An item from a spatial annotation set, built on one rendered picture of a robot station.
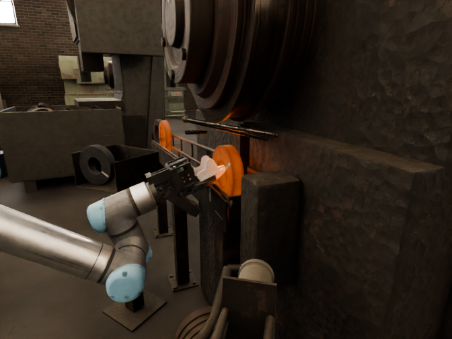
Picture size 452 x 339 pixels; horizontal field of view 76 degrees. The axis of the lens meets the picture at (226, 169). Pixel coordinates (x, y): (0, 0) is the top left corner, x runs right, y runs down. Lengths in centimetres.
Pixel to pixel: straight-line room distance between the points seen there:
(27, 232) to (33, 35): 1039
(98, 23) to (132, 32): 31
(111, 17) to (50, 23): 764
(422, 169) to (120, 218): 60
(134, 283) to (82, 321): 90
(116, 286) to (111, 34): 289
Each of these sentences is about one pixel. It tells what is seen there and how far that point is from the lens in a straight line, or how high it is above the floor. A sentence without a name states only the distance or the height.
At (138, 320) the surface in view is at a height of 1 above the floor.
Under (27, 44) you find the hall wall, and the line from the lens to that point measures 1095.
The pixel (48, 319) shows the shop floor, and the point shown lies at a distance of 160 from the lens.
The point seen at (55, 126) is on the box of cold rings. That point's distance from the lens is 310.
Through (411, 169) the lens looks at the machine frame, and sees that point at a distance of 43.
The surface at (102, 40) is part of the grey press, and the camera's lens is 330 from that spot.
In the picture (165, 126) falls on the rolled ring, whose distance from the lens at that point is 158.
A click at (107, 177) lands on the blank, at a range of 119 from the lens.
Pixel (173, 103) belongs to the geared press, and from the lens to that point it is 906.
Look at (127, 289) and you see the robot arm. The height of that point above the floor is 58.
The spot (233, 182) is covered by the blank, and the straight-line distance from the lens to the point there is 73.
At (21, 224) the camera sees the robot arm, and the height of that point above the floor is 73.
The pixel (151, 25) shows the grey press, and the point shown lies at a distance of 343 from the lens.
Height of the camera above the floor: 97
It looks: 16 degrees down
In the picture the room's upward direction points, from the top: straight up
